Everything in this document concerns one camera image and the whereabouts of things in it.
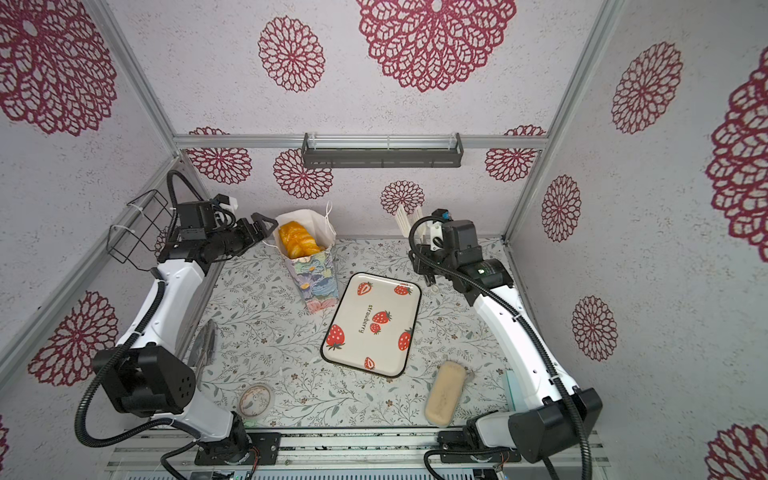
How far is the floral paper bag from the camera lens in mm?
838

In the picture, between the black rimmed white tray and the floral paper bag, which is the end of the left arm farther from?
the black rimmed white tray

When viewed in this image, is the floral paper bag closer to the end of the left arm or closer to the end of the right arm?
the end of the left arm

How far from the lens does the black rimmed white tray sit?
89cm

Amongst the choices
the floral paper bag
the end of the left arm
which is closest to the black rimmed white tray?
the floral paper bag

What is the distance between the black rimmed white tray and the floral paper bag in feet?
0.27

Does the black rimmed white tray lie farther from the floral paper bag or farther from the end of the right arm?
the end of the right arm
